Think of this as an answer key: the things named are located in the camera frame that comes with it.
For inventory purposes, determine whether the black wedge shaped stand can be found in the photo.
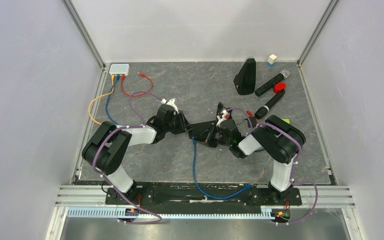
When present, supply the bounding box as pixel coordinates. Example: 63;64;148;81
233;57;257;96

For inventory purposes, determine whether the red round cap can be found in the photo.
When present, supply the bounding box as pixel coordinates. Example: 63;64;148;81
273;82;286;94

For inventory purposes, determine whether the blue ethernet cable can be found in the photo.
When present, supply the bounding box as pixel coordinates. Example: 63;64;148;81
191;139;253;201
104;74;121;125

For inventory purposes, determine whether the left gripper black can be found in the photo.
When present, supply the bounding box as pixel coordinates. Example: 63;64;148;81
164;110;193;136

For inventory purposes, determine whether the red ethernet cable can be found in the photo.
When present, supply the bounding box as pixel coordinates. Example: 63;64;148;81
120;71;154;98
245;109;259;124

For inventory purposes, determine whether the white network switch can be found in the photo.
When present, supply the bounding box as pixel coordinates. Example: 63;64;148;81
108;63;130;76

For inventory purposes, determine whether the yellow ethernet cable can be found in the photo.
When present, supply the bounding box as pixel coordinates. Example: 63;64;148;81
88;74;116;126

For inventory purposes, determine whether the white blue block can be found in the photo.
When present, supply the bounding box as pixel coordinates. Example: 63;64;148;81
267;54;278;66

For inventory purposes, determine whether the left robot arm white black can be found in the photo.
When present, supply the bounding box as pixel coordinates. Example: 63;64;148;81
81;103;193;204

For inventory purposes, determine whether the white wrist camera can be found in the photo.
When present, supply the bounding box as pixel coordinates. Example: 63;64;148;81
160;98;179;113
216;109;230;127

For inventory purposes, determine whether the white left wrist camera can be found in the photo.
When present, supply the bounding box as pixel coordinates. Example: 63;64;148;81
160;98;179;113

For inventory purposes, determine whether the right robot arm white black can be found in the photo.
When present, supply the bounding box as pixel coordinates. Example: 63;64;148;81
196;115;306;204

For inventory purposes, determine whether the thin black adapter cord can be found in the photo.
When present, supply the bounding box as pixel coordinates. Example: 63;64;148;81
216;101;249;127

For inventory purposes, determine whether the black network switch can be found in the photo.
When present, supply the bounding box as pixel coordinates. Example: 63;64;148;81
188;120;216;139

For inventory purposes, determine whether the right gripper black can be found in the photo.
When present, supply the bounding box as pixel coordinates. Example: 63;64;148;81
195;123;232;149

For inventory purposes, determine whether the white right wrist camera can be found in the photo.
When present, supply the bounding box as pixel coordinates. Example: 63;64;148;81
216;109;230;127

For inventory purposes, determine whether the black microphone silver head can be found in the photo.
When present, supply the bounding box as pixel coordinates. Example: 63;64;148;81
254;69;290;97

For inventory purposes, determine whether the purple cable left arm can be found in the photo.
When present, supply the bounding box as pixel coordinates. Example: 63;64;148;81
91;91;165;226

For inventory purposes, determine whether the black microphone lower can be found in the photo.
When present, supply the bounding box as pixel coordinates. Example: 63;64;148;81
254;90;286;120

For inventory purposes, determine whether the aluminium frame rail front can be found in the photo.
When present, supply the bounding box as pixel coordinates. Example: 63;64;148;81
55;185;356;220

